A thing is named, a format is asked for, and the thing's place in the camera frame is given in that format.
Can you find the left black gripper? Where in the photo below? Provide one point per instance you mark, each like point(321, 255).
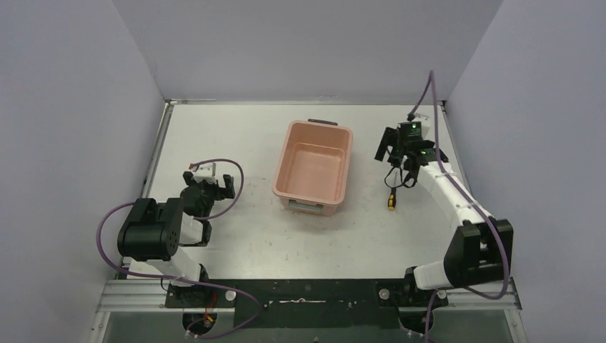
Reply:
point(208, 185)

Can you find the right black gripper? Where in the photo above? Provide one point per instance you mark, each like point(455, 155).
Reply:
point(394, 138)

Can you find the black yellow screwdriver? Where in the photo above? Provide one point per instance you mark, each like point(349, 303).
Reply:
point(392, 200)

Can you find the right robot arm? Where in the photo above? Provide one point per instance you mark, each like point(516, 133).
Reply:
point(480, 249)

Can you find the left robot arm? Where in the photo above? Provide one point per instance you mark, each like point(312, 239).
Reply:
point(156, 233)

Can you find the pink plastic bin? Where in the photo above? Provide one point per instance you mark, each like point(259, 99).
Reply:
point(313, 167)

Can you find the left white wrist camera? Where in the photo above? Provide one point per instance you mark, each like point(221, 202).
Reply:
point(204, 172)

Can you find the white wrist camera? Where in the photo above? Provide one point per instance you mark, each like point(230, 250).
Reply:
point(425, 124)
point(204, 172)

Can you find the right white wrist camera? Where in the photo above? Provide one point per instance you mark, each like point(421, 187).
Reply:
point(425, 124)

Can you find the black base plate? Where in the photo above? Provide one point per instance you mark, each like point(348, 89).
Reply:
point(310, 303)

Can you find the aluminium front rail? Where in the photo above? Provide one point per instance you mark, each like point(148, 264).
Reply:
point(133, 310)

